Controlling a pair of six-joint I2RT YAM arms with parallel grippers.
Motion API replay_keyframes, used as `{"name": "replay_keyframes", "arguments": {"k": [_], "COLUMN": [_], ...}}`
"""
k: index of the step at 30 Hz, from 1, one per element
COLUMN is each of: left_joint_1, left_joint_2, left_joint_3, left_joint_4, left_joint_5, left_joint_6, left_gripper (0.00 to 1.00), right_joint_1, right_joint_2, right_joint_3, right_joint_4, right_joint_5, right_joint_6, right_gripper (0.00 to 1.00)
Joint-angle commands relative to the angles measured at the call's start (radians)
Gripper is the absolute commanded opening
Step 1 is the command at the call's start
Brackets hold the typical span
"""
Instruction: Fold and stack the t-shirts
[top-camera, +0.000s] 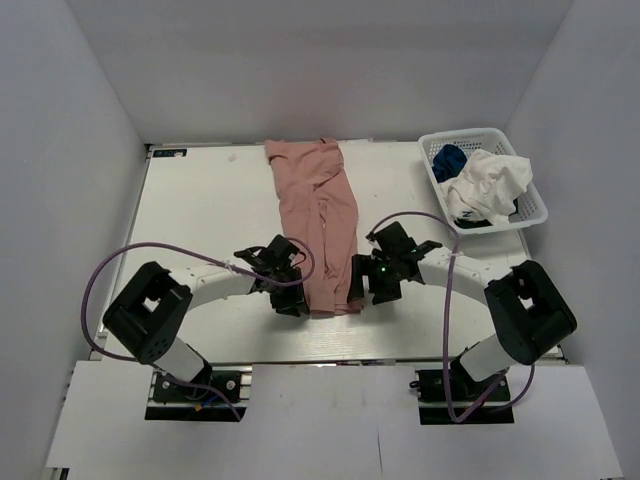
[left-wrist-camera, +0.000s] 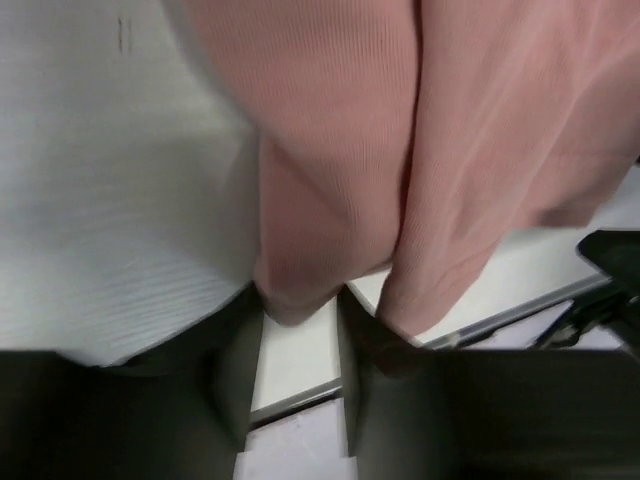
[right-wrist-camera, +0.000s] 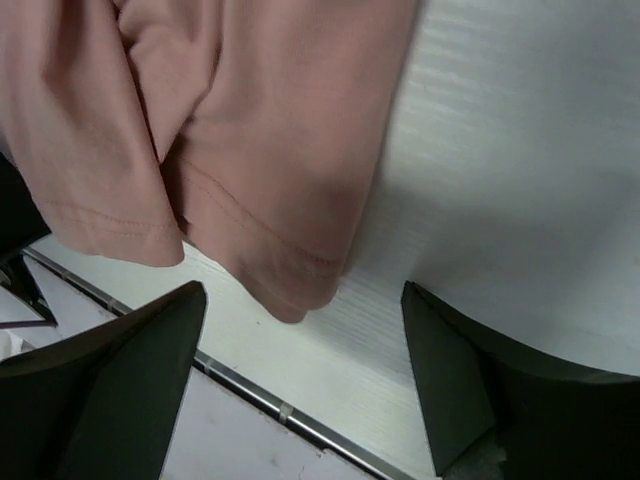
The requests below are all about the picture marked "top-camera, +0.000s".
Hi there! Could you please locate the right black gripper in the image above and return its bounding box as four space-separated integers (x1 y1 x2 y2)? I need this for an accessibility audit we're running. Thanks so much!
348 254 403 304

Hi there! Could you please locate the pink t shirt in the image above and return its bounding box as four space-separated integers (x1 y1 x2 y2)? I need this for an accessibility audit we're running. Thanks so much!
265 139 363 315

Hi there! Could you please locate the dark green t shirt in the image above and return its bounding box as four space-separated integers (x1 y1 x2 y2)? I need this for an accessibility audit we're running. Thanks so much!
454 219 494 232

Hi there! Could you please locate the blue t shirt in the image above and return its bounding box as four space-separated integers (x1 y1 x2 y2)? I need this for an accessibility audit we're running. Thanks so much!
432 144 467 183

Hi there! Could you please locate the white t shirt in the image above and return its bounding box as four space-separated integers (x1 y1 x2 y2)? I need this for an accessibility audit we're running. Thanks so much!
440 149 533 225

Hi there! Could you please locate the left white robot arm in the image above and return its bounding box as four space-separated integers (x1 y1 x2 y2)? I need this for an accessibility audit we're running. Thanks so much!
103 235 316 399

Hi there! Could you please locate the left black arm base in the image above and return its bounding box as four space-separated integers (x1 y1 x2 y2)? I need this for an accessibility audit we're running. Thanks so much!
144 367 252 423

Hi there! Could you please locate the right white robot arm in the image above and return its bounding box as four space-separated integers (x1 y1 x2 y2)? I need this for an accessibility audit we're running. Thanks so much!
348 222 577 399

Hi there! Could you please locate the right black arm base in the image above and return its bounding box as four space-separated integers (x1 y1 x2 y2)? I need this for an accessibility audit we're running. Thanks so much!
409 369 514 426

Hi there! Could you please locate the small teal label sticker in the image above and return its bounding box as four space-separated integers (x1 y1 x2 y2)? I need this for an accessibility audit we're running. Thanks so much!
152 148 188 158

